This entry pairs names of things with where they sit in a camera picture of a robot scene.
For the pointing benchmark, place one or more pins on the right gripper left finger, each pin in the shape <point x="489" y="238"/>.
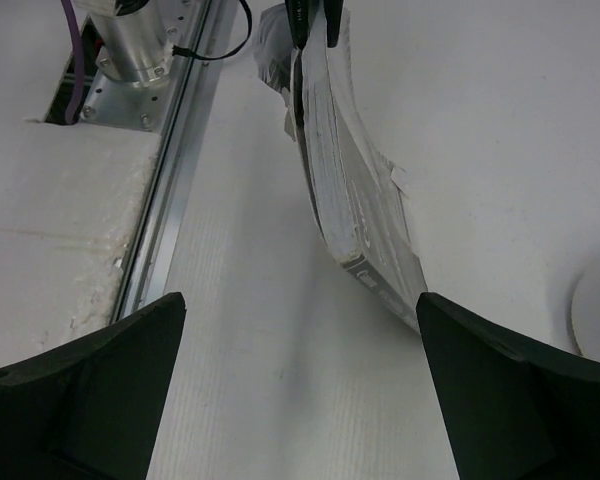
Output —
<point x="91" y="408"/>

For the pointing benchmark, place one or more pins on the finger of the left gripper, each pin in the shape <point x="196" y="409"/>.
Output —
<point x="298" y="15"/>
<point x="333" y="11"/>

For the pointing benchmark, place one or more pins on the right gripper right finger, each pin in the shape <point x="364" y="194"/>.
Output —
<point x="513" y="407"/>

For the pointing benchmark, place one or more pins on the grey booklet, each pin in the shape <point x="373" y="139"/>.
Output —
<point x="355" y="201"/>

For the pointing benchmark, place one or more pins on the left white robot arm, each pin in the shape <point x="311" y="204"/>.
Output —
<point x="138" y="50"/>

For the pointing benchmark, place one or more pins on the white round desk organizer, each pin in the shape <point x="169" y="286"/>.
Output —
<point x="585" y="312"/>

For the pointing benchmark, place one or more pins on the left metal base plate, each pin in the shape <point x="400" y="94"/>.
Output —
<point x="144" y="109"/>

